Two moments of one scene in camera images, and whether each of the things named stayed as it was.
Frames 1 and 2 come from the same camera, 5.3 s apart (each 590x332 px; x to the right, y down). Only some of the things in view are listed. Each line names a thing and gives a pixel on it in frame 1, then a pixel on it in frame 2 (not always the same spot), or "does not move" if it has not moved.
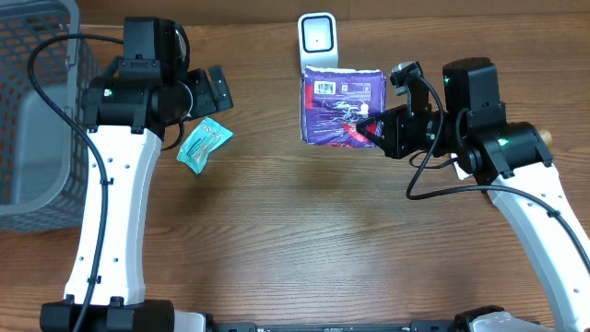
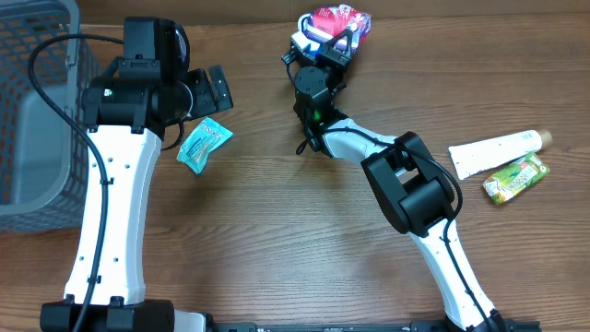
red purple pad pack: [335, 101] -> [331, 22]
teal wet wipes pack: [206, 136] does not move
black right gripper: [395, 140] -> [331, 56]
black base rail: [214, 326] does not move
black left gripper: [210, 101] does not move
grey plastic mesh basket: [44, 159] does not move
